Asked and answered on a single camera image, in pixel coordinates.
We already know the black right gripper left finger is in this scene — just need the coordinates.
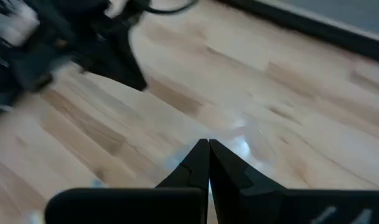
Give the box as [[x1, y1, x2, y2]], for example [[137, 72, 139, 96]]
[[44, 138, 210, 224]]

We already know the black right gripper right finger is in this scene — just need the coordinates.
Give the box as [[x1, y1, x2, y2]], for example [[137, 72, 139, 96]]
[[208, 139, 379, 224]]

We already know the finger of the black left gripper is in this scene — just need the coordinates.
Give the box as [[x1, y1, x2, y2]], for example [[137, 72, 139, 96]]
[[80, 29, 148, 92]]

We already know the black left camera cable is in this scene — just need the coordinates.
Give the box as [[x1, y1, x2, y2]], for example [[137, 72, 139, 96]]
[[142, 0, 200, 15]]

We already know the black aluminium table frame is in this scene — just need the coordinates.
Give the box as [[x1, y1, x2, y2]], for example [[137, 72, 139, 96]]
[[215, 0, 379, 65]]

